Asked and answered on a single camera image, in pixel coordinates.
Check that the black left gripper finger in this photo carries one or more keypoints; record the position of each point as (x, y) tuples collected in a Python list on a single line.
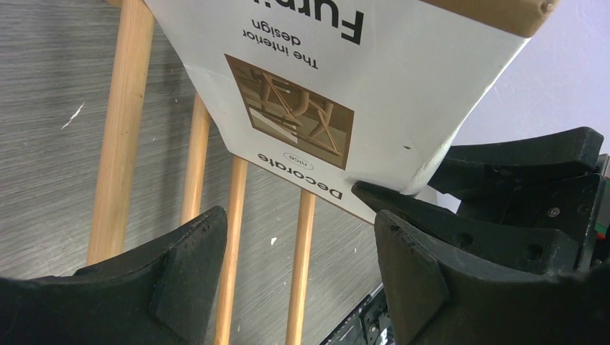
[(160, 292)]

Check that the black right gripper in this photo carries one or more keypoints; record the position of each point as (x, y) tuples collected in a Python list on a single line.
[(458, 288)]

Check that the wooden book rack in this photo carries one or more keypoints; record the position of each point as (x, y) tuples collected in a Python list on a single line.
[(121, 131)]

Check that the white Decorate book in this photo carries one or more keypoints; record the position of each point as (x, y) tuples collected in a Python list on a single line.
[(328, 93)]

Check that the black mounting base plate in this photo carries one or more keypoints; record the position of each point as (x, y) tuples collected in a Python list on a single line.
[(368, 323)]

